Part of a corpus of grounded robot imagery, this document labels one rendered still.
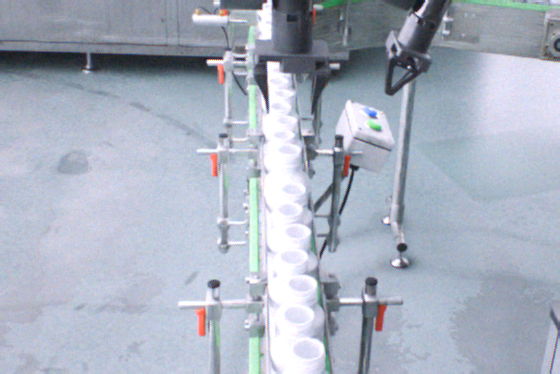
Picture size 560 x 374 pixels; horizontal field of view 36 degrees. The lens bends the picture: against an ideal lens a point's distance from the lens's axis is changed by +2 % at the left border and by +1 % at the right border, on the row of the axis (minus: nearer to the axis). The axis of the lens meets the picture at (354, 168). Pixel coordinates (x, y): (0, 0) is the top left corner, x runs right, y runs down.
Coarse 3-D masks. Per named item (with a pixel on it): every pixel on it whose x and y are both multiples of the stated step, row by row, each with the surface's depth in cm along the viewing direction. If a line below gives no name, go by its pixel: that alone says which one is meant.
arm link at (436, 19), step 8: (416, 0) 144; (424, 0) 144; (432, 0) 144; (440, 0) 144; (448, 0) 144; (416, 8) 145; (424, 8) 144; (432, 8) 144; (440, 8) 144; (424, 16) 145; (432, 16) 145; (440, 16) 146
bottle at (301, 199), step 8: (288, 184) 123; (296, 184) 123; (288, 192) 123; (296, 192) 124; (304, 192) 121; (280, 200) 122; (288, 200) 120; (296, 200) 121; (304, 200) 122; (304, 208) 123; (272, 216) 123; (304, 216) 122; (272, 224) 123; (304, 224) 122
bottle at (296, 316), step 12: (288, 312) 97; (300, 312) 97; (312, 312) 96; (288, 324) 95; (300, 324) 94; (312, 324) 95; (288, 336) 95; (300, 336) 95; (312, 336) 96; (276, 348) 97; (288, 348) 96; (276, 360) 96; (288, 360) 95; (276, 372) 97
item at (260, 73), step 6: (258, 66) 118; (264, 66) 118; (258, 72) 117; (264, 72) 117; (258, 78) 117; (264, 78) 117; (258, 84) 118; (264, 84) 118; (264, 90) 118; (264, 96) 119; (264, 102) 120
